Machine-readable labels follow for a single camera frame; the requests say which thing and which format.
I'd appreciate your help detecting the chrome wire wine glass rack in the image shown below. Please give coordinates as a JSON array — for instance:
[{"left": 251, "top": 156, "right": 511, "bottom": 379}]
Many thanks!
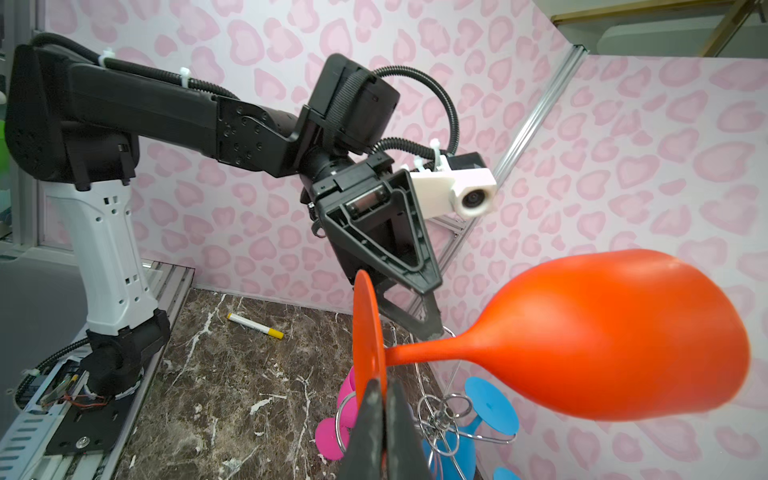
[{"left": 315, "top": 371, "right": 520, "bottom": 479}]

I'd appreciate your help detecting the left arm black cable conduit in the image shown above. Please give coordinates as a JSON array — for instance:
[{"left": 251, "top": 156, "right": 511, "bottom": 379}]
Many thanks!
[{"left": 29, "top": 32, "right": 461, "bottom": 163}]

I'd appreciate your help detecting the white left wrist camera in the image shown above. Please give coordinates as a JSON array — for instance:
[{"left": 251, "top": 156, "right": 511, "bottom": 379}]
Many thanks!
[{"left": 398, "top": 152, "right": 498, "bottom": 220}]

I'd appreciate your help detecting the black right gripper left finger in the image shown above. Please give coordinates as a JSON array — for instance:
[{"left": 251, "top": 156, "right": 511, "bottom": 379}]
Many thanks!
[{"left": 338, "top": 379, "right": 385, "bottom": 480}]

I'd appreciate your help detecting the blue wine glass right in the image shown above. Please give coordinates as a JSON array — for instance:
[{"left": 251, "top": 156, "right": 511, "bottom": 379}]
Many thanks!
[{"left": 417, "top": 377, "right": 520, "bottom": 479}]

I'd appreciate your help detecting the blue wine glass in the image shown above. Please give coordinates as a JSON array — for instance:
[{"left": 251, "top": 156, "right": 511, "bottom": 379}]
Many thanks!
[
  {"left": 417, "top": 377, "right": 520, "bottom": 479},
  {"left": 493, "top": 467, "right": 521, "bottom": 480}
]

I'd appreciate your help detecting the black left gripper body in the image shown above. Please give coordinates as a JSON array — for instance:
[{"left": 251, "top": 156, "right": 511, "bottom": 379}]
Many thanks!
[{"left": 299, "top": 151, "right": 442, "bottom": 294}]

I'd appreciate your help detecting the aluminium frame post right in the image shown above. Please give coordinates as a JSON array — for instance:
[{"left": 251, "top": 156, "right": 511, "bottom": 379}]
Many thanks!
[{"left": 413, "top": 44, "right": 589, "bottom": 319}]

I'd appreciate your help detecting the red wine glass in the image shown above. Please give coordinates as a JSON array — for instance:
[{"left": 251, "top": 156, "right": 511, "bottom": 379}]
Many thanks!
[{"left": 353, "top": 249, "right": 751, "bottom": 422}]

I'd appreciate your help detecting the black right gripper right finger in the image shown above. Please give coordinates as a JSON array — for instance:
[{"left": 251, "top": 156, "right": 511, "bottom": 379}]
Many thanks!
[{"left": 384, "top": 379, "right": 433, "bottom": 480}]

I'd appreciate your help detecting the white yellow marker pen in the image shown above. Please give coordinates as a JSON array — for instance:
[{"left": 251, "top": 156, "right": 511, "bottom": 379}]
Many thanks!
[{"left": 227, "top": 313, "right": 284, "bottom": 339}]

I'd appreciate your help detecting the blue wine glass rear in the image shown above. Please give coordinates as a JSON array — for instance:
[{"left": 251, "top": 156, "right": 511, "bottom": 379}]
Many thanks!
[{"left": 493, "top": 467, "right": 521, "bottom": 480}]

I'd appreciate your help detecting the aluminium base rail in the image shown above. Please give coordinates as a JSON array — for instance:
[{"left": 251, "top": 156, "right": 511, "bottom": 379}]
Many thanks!
[{"left": 0, "top": 257, "right": 196, "bottom": 480}]

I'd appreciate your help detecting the magenta wine glass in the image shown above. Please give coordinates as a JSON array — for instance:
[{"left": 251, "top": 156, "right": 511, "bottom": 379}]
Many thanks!
[{"left": 314, "top": 368, "right": 358, "bottom": 461}]

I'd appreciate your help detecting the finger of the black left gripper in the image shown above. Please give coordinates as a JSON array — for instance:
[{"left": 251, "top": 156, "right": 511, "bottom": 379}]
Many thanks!
[{"left": 376, "top": 286, "right": 444, "bottom": 341}]

